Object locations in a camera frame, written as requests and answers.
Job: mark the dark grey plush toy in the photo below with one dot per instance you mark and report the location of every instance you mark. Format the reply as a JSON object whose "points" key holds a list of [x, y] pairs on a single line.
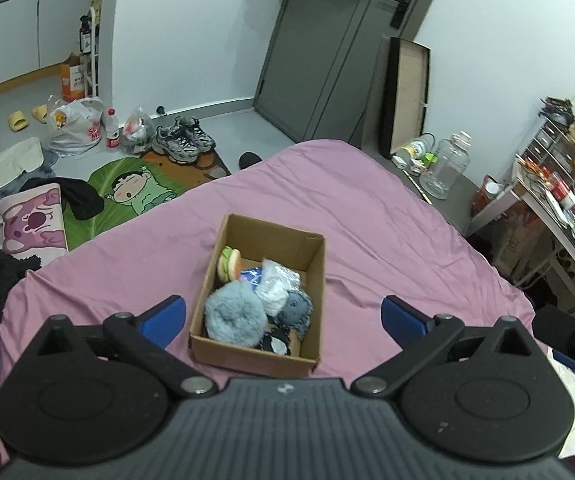
{"points": [[297, 310]]}

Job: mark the red label water bottle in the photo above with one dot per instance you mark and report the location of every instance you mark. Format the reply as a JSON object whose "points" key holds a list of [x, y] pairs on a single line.
{"points": [[112, 132]]}

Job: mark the black framed board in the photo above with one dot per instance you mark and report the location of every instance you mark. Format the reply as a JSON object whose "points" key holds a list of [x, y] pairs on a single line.
{"points": [[410, 95]]}

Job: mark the white cabinet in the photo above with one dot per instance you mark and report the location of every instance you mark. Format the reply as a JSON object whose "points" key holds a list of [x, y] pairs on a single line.
{"points": [[17, 30]]}

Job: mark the spray bottle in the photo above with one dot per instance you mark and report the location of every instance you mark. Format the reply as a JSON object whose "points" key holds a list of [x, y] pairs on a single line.
{"points": [[85, 35]]}

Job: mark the black slipper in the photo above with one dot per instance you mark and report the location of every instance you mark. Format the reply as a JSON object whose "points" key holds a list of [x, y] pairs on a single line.
{"points": [[250, 160]]}

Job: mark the white red printed plastic bag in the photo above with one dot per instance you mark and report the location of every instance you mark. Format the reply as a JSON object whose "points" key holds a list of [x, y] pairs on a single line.
{"points": [[75, 130]]}

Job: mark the cardboard box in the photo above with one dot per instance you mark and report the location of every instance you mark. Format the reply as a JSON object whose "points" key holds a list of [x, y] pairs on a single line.
{"points": [[272, 237]]}

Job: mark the orange paper bag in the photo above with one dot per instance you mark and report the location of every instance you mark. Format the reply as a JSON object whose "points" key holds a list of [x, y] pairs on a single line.
{"points": [[75, 80]]}

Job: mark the black white plush toy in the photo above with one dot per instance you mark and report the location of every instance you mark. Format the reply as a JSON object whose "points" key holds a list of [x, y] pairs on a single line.
{"points": [[277, 342]]}

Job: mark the pink bedsheet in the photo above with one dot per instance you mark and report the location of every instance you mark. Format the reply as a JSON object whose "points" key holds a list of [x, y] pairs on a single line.
{"points": [[367, 210]]}

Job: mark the grey drawer unit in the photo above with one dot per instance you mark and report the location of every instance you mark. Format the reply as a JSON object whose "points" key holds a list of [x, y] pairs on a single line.
{"points": [[547, 147]]}

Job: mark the grey side table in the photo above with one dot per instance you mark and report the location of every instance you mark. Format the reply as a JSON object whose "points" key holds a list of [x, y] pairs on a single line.
{"points": [[447, 210]]}

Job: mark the clear plastic bag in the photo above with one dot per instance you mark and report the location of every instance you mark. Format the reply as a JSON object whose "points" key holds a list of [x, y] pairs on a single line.
{"points": [[137, 132]]}

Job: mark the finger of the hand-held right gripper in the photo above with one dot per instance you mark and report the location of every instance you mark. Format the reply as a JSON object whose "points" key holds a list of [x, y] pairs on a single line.
{"points": [[567, 335]]}

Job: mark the light blue fluffy plush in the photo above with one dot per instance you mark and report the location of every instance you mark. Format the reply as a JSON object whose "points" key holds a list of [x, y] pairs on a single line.
{"points": [[232, 312]]}

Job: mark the clear plastic jug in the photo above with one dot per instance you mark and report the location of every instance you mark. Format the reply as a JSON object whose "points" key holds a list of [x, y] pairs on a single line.
{"points": [[445, 170]]}

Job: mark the pink cartoon pillow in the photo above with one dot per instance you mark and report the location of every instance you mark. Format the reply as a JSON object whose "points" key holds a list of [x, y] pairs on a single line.
{"points": [[32, 225]]}

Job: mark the burger plush toy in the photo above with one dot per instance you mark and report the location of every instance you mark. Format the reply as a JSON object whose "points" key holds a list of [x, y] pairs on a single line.
{"points": [[230, 262]]}

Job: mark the red can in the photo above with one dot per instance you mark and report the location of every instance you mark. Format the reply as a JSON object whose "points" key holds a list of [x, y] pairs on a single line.
{"points": [[561, 190]]}

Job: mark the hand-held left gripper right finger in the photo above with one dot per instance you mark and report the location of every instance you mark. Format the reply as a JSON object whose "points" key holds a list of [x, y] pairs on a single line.
{"points": [[402, 317]]}

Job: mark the green cartoon rug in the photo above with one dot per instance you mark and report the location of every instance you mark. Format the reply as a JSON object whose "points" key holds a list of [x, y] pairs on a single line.
{"points": [[132, 195]]}

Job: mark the clear plastic item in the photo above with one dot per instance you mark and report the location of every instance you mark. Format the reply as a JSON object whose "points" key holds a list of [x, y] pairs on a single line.
{"points": [[272, 290]]}

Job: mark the yellow slipper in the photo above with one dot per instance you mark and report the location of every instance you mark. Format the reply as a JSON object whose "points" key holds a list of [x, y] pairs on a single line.
{"points": [[17, 121], [40, 114]]}

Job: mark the white cloth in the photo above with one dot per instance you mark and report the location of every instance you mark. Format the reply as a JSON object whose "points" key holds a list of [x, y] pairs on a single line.
{"points": [[7, 162]]}

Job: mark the grey sneaker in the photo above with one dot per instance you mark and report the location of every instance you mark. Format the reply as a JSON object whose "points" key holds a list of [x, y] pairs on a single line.
{"points": [[197, 132], [175, 145]]}

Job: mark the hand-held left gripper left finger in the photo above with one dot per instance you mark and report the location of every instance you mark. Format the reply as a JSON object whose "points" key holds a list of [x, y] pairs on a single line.
{"points": [[165, 317]]}

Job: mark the blue plastic packet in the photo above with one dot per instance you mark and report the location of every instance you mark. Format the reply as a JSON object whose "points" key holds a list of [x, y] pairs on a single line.
{"points": [[252, 276]]}

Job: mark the grey door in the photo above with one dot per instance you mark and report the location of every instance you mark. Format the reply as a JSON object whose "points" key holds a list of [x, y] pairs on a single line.
{"points": [[317, 60]]}

